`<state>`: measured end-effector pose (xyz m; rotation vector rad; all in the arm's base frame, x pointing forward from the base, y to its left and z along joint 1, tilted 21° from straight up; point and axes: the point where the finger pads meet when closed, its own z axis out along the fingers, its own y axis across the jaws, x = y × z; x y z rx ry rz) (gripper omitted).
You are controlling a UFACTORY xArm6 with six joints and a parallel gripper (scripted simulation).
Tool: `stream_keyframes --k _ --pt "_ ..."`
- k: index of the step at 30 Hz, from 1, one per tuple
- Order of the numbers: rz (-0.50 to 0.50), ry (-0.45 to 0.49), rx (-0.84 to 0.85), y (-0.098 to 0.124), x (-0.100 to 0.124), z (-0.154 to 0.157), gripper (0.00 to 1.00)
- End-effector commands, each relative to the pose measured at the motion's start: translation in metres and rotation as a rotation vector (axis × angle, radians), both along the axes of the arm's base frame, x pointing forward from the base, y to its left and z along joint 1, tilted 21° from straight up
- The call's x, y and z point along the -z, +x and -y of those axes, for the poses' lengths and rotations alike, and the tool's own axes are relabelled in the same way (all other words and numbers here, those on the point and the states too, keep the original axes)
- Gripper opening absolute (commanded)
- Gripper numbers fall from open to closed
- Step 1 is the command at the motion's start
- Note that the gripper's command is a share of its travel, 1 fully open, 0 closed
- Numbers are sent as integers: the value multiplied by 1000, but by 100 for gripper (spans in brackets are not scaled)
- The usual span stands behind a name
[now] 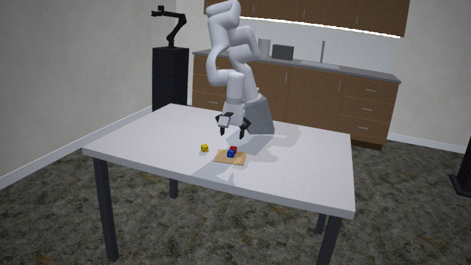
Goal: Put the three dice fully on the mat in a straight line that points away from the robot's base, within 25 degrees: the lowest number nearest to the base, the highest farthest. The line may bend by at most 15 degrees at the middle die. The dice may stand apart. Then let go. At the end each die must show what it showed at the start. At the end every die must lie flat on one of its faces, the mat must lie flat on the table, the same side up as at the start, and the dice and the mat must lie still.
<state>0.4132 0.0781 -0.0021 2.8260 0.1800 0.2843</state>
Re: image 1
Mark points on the blue die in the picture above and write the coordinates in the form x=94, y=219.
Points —
x=230, y=153

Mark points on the tan flat mat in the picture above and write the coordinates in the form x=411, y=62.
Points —
x=238, y=159

